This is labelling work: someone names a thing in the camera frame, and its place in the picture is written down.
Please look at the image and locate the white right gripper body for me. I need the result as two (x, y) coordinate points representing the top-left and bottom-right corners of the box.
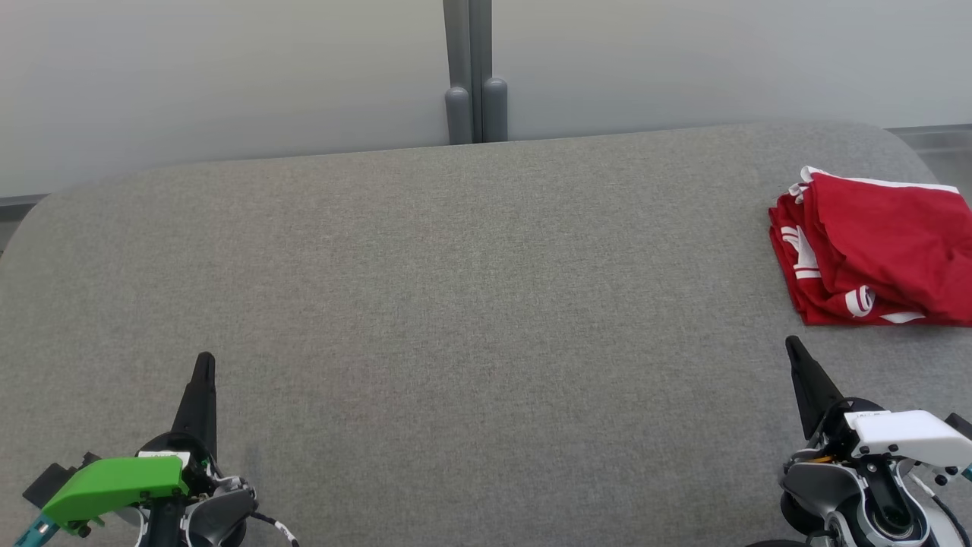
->
(809, 399), (972, 468)

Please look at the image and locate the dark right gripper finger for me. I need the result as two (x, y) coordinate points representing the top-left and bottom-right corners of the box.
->
(785, 336), (846, 442)

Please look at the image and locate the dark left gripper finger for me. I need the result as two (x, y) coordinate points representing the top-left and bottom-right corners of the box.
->
(172, 353), (218, 457)

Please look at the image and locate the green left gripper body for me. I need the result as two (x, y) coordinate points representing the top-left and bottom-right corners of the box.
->
(42, 432), (221, 534)

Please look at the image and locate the red Bulls basketball jersey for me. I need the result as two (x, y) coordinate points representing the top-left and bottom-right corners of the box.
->
(768, 194), (931, 327)

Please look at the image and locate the red shorts white side stripe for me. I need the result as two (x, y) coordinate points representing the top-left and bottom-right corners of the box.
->
(788, 166), (972, 327)

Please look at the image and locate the grey fabric sofa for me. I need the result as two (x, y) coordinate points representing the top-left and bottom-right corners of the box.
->
(0, 120), (972, 547)

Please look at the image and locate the black cable teal connector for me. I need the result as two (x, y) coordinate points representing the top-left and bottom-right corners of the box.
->
(14, 513), (58, 547)

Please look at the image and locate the black white striped cable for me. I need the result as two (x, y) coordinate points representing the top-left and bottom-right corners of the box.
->
(249, 511), (301, 547)

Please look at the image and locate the grey rounded cylinder post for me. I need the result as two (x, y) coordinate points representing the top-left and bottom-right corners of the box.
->
(481, 76), (509, 143)
(445, 86), (474, 145)

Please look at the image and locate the grey vertical partition frame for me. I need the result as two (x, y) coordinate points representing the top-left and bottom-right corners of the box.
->
(443, 0), (493, 144)

